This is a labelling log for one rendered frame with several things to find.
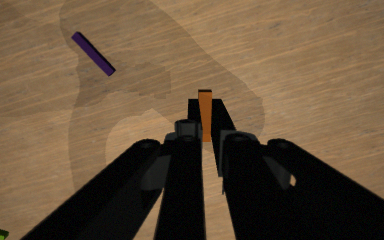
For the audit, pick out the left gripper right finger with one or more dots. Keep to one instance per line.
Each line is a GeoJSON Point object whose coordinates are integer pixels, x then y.
{"type": "Point", "coordinates": [331, 206]}

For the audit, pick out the purple rod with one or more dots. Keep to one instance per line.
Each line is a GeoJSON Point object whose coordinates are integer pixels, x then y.
{"type": "Point", "coordinates": [93, 53]}

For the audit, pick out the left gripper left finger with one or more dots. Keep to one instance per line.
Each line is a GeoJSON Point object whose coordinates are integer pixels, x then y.
{"type": "Point", "coordinates": [114, 204]}

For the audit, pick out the orange rod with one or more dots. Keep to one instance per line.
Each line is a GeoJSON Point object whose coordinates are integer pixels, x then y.
{"type": "Point", "coordinates": [205, 103]}

